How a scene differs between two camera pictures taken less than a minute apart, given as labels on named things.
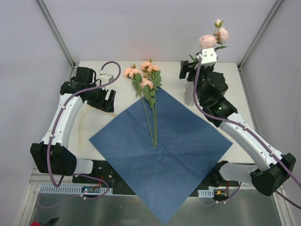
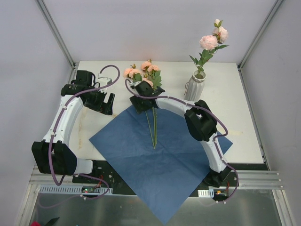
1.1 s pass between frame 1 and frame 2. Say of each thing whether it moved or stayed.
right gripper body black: moved
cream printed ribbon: stayed
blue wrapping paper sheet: stayed
